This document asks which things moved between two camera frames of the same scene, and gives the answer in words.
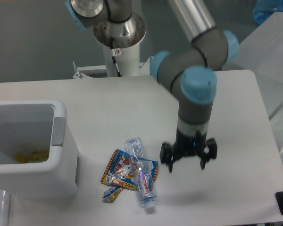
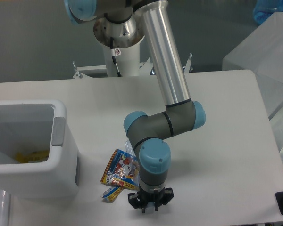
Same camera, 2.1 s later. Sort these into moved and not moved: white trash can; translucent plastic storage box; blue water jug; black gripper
Moved: black gripper
Not moved: blue water jug; white trash can; translucent plastic storage box
